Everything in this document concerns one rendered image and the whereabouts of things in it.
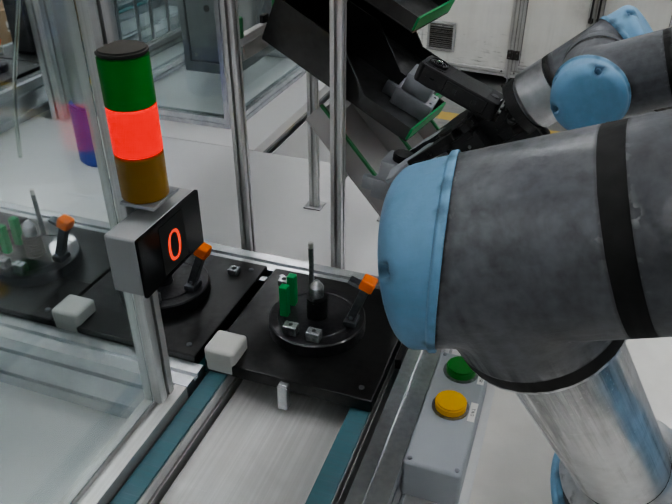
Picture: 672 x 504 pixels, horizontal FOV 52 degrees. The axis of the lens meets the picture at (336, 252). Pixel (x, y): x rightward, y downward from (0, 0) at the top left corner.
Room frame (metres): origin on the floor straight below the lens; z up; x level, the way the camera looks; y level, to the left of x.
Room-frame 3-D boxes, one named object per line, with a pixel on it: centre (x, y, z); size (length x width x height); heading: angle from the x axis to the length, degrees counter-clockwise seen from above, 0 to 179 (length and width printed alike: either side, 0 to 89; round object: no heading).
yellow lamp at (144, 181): (0.65, 0.20, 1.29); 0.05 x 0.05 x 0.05
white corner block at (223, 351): (0.73, 0.15, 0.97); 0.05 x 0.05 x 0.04; 70
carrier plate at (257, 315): (0.79, 0.03, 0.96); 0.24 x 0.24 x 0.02; 70
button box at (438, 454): (0.64, -0.15, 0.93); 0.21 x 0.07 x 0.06; 160
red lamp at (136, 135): (0.65, 0.20, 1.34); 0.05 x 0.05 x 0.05
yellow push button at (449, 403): (0.64, -0.15, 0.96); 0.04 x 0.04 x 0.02
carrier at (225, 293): (0.88, 0.27, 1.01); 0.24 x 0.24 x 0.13; 70
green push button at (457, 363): (0.70, -0.17, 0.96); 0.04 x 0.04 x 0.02
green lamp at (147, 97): (0.65, 0.20, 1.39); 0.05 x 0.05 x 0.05
